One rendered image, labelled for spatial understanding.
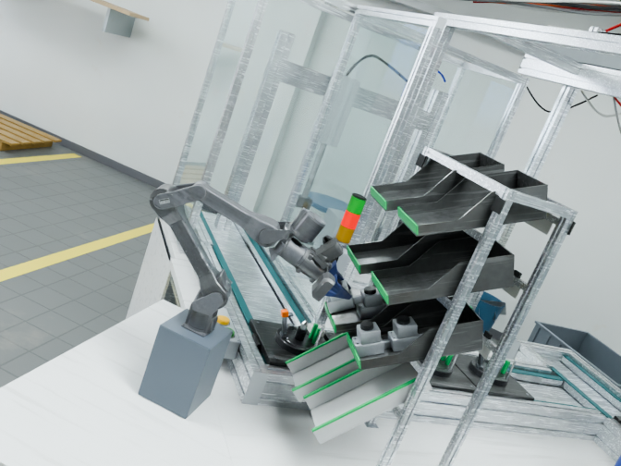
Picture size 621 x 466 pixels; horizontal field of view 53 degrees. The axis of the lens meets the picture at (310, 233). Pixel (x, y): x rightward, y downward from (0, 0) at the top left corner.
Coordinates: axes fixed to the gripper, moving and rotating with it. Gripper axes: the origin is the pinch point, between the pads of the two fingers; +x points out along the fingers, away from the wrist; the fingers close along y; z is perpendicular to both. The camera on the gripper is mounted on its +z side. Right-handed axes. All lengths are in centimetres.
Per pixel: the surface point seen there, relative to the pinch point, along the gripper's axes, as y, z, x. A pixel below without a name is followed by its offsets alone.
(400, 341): -15.2, 3.3, 14.6
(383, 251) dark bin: 5.8, 11.8, 4.4
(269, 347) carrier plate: 17.5, -33.8, 2.1
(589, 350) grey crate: 179, -5, 194
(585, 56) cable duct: 118, 95, 49
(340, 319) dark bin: -0.7, -6.7, 5.8
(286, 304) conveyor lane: 61, -39, 9
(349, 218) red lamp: 47.2, 3.2, 2.6
